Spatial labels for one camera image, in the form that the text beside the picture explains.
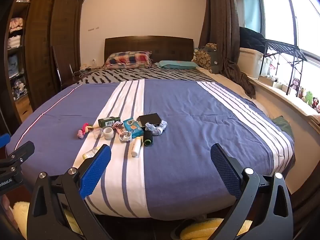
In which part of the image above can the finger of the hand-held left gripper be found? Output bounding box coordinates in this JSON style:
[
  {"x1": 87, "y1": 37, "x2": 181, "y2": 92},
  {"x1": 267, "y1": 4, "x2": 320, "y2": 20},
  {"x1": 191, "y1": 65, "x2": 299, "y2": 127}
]
[
  {"x1": 0, "y1": 141, "x2": 35, "y2": 180},
  {"x1": 0, "y1": 133, "x2": 11, "y2": 155}
]

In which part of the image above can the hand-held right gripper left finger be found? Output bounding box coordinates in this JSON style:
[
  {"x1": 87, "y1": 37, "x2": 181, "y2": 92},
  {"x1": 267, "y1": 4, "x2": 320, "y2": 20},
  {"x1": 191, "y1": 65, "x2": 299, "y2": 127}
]
[{"x1": 26, "y1": 144, "x2": 113, "y2": 240}]

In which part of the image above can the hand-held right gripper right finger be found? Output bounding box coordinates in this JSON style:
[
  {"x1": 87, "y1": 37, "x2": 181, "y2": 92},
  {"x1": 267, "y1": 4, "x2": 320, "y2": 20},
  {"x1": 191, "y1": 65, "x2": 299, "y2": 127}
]
[{"x1": 210, "y1": 143, "x2": 294, "y2": 240}]

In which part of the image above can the white tape roll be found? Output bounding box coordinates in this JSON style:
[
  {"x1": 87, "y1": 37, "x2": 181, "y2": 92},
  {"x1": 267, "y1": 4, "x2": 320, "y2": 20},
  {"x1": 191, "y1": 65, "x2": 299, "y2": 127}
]
[{"x1": 102, "y1": 127, "x2": 115, "y2": 140}]

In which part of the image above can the white plastic bottle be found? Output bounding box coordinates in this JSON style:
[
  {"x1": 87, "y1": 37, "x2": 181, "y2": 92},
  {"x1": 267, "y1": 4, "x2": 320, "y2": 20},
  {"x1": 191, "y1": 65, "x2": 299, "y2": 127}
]
[{"x1": 130, "y1": 137, "x2": 142, "y2": 157}]

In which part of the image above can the blue wet wipes packet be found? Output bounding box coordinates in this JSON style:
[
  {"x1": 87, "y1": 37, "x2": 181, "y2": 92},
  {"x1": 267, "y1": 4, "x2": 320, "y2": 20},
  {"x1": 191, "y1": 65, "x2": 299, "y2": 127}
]
[{"x1": 123, "y1": 118, "x2": 145, "y2": 138}]

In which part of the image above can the small yellow liquid bottle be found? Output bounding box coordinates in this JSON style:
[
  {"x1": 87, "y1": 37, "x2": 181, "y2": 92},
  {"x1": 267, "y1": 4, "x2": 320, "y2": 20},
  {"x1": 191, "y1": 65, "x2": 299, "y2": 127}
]
[{"x1": 82, "y1": 146, "x2": 103, "y2": 160}]

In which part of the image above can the pink toy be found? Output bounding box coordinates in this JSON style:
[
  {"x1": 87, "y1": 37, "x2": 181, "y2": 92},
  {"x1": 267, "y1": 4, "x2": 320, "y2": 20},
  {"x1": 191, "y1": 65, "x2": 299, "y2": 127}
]
[{"x1": 76, "y1": 122, "x2": 93, "y2": 138}]

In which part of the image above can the green bottle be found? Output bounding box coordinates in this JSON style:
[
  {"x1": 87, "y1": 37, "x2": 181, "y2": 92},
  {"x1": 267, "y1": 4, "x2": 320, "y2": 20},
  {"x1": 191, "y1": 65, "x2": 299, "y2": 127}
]
[{"x1": 98, "y1": 116, "x2": 121, "y2": 127}]

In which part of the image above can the person's right fleece leg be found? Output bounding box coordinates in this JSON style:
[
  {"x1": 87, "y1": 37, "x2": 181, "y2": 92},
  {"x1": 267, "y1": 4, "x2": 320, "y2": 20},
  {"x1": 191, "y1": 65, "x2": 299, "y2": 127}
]
[{"x1": 180, "y1": 217, "x2": 253, "y2": 240}]

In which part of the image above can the black thread roll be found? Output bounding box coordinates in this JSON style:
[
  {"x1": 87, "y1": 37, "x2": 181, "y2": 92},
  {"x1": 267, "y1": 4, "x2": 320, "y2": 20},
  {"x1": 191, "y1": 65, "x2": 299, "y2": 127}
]
[{"x1": 143, "y1": 130, "x2": 153, "y2": 147}]

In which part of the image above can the green cloth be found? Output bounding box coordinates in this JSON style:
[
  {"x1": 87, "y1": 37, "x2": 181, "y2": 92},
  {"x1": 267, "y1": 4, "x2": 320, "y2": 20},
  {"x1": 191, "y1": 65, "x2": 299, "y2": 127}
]
[{"x1": 271, "y1": 116, "x2": 294, "y2": 140}]

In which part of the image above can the crumpled blue white wrapper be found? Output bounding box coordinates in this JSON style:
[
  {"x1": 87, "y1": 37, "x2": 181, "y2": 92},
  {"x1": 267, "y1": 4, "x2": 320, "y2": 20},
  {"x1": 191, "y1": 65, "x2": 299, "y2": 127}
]
[{"x1": 145, "y1": 120, "x2": 167, "y2": 137}]

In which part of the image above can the black box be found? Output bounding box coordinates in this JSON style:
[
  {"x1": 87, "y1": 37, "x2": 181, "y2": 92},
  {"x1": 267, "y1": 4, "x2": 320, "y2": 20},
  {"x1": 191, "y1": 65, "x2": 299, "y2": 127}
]
[{"x1": 137, "y1": 113, "x2": 162, "y2": 128}]

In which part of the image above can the dark chair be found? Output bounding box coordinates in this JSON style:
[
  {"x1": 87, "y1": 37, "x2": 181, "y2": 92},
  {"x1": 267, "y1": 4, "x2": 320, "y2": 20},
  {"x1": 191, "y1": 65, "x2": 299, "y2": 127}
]
[{"x1": 51, "y1": 45, "x2": 75, "y2": 90}]

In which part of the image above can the zebra pattern blanket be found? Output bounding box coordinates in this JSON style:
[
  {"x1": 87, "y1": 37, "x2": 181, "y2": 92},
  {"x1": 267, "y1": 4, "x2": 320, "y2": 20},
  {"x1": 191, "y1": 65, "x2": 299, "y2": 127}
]
[{"x1": 77, "y1": 64, "x2": 218, "y2": 85}]

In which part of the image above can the grey cushion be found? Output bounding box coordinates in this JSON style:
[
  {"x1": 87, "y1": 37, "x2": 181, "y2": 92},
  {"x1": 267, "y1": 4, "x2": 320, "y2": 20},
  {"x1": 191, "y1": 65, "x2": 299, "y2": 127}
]
[{"x1": 207, "y1": 47, "x2": 227, "y2": 74}]

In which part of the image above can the dark wooden wardrobe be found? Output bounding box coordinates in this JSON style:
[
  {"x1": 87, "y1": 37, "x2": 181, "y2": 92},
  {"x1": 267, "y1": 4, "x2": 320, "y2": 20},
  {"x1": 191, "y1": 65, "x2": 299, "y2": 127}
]
[{"x1": 24, "y1": 0, "x2": 84, "y2": 110}]

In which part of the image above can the white storage box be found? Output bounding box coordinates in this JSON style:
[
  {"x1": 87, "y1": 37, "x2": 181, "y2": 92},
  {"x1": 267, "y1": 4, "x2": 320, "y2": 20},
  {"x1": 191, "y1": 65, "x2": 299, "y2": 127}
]
[{"x1": 239, "y1": 47, "x2": 264, "y2": 78}]

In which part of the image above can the stuffed monkey toy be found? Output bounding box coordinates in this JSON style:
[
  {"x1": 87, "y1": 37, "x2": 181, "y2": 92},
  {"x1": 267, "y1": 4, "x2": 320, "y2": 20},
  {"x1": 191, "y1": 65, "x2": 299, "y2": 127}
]
[{"x1": 290, "y1": 77, "x2": 302, "y2": 92}]

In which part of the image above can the plaid pillow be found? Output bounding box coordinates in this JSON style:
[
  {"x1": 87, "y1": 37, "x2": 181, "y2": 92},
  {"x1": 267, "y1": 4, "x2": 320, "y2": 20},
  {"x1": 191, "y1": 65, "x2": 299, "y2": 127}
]
[{"x1": 102, "y1": 51, "x2": 153, "y2": 69}]

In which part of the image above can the patterned brown cushion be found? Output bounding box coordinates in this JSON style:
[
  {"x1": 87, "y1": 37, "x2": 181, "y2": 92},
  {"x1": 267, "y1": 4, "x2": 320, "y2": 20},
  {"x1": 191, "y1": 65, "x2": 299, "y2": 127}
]
[{"x1": 192, "y1": 42, "x2": 218, "y2": 70}]

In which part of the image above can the teal pillow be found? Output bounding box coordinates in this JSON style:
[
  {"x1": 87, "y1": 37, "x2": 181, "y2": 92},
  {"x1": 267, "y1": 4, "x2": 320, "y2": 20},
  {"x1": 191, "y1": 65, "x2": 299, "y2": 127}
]
[{"x1": 155, "y1": 60, "x2": 200, "y2": 70}]

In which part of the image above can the black jacket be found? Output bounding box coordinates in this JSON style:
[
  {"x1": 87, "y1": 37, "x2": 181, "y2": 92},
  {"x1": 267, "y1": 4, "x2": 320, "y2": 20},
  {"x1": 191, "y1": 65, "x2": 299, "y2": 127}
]
[{"x1": 239, "y1": 26, "x2": 268, "y2": 53}]

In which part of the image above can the black drying rack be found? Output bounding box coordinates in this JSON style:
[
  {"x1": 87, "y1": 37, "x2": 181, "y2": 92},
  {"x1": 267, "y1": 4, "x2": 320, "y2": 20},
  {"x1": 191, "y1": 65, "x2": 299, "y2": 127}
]
[{"x1": 260, "y1": 39, "x2": 308, "y2": 95}]

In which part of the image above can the dark wooden headboard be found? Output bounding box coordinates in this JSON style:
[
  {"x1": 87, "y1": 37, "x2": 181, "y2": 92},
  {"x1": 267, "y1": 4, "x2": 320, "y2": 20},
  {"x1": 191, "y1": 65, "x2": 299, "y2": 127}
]
[{"x1": 104, "y1": 35, "x2": 194, "y2": 67}]

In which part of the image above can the brown curtain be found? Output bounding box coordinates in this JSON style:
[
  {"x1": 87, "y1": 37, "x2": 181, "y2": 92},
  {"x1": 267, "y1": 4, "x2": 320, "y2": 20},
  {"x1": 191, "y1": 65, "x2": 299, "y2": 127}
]
[{"x1": 199, "y1": 0, "x2": 257, "y2": 99}]

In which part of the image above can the window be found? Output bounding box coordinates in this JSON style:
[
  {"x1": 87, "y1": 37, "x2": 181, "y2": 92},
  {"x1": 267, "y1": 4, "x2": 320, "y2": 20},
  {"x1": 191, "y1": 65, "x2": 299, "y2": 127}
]
[{"x1": 257, "y1": 0, "x2": 320, "y2": 64}]

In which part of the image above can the blue roller blind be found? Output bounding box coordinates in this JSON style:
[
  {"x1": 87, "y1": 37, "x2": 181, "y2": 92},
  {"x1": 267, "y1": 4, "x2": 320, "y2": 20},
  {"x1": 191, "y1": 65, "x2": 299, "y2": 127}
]
[{"x1": 241, "y1": 0, "x2": 263, "y2": 34}]

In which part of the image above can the white charging cable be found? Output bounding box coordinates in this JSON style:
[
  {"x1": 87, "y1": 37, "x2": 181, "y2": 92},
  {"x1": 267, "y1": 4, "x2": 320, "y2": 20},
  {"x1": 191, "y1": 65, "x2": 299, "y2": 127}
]
[{"x1": 74, "y1": 64, "x2": 100, "y2": 78}]

